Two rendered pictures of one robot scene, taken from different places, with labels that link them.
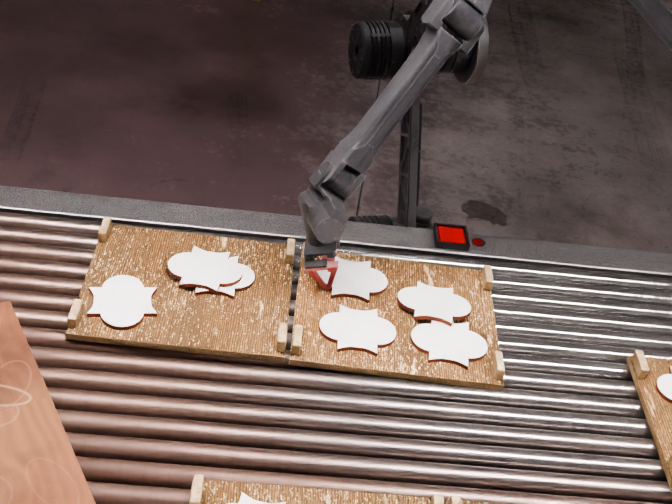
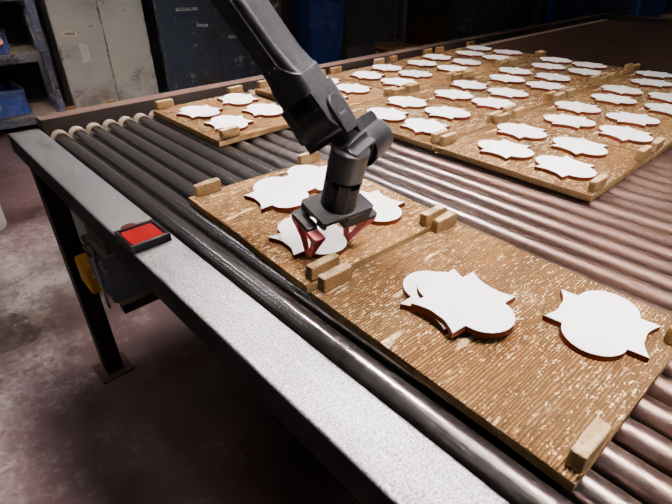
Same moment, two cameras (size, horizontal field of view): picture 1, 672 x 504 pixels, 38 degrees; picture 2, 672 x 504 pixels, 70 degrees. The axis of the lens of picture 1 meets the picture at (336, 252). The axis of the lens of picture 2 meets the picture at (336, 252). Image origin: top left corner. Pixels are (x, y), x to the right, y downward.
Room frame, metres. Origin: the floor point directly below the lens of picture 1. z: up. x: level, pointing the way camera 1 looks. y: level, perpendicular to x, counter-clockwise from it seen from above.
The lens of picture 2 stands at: (2.01, 0.57, 1.37)
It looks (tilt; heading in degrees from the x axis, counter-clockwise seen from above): 32 degrees down; 233
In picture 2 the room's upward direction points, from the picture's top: straight up
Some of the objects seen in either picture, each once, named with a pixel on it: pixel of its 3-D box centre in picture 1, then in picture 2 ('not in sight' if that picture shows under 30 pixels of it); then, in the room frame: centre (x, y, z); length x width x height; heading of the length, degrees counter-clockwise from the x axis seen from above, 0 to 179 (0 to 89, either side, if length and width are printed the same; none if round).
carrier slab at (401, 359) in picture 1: (395, 314); (314, 210); (1.53, -0.14, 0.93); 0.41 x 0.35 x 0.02; 93
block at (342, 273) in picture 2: (290, 251); (335, 277); (1.66, 0.10, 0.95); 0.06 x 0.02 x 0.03; 4
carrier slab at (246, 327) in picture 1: (188, 288); (492, 312); (1.51, 0.28, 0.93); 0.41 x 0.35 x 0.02; 94
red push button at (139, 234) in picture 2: (451, 237); (143, 236); (1.84, -0.25, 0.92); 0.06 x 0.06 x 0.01; 6
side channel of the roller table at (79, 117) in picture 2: not in sight; (444, 52); (-0.13, -1.30, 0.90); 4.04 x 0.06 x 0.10; 6
